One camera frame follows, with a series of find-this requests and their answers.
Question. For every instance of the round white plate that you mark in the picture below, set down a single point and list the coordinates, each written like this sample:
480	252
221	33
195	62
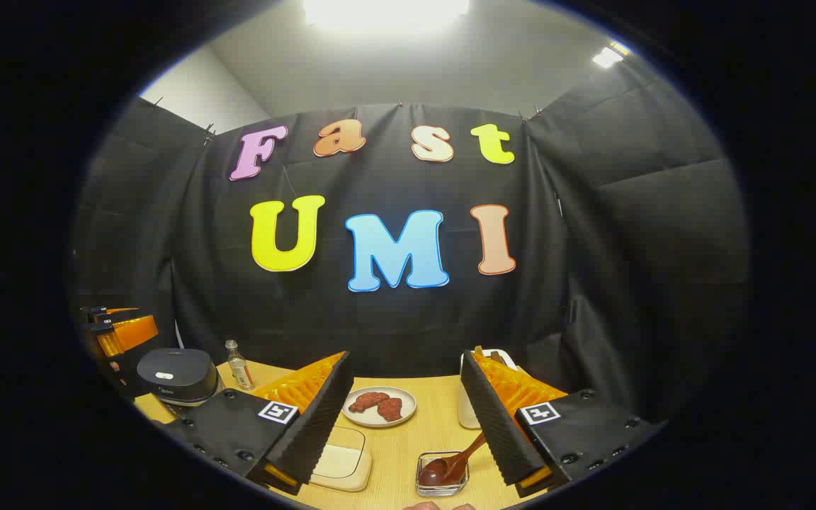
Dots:
404	397

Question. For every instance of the small clear bottle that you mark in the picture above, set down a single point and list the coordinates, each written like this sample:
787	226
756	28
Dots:
240	370

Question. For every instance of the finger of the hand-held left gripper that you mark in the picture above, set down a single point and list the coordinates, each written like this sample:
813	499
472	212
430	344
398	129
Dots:
114	312
132	334

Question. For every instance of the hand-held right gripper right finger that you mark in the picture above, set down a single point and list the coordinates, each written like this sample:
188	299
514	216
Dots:
496	432

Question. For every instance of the red-brown meat slice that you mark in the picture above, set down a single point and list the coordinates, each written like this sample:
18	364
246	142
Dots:
390	409
367	401

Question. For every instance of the black backdrop cloth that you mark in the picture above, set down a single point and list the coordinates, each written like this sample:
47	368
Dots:
592	248

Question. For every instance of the clear square chopstick holder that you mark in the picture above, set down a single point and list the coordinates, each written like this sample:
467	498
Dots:
461	482

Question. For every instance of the black and silver rice cooker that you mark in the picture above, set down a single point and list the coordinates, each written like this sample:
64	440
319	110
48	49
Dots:
178	375

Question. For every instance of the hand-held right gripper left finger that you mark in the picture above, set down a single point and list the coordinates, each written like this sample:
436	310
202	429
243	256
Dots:
316	432

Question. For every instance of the cream rectangular dish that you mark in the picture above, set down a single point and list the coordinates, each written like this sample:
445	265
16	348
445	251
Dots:
341	460

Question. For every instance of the dark wooden spoon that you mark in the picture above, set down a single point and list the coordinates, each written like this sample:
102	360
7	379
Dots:
436	473

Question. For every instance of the large ceiling light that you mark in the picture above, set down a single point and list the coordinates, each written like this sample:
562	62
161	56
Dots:
387	10

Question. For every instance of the small ceiling light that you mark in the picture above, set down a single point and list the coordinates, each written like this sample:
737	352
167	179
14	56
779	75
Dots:
608	57

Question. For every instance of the white ceramic utensil holder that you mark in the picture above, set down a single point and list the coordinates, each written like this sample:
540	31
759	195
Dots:
468	411

